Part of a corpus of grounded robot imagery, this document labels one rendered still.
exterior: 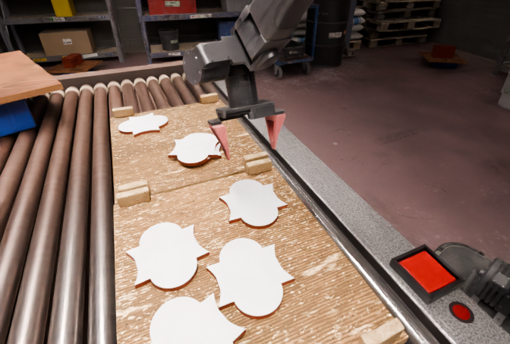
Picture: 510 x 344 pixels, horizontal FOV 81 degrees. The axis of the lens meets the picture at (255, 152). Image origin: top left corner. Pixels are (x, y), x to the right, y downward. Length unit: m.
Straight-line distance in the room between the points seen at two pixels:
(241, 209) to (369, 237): 0.24
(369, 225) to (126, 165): 0.55
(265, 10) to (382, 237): 0.44
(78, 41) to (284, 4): 4.82
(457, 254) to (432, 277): 1.10
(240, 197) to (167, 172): 0.20
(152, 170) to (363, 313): 0.50
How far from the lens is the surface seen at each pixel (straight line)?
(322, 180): 0.71
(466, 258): 1.67
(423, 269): 0.58
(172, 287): 0.49
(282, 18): 0.46
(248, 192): 0.61
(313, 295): 0.49
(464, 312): 0.58
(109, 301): 0.54
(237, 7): 4.97
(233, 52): 0.52
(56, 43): 5.25
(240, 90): 0.55
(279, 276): 0.49
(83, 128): 1.02
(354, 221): 0.63
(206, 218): 0.58
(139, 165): 0.75
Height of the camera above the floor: 1.35
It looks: 33 degrees down
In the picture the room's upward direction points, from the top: straight up
